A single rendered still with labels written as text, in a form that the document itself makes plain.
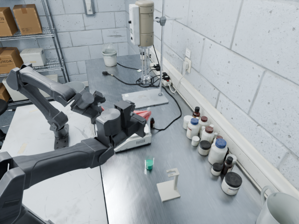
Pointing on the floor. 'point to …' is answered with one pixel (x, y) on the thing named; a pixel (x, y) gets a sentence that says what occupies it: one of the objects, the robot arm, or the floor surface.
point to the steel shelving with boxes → (14, 54)
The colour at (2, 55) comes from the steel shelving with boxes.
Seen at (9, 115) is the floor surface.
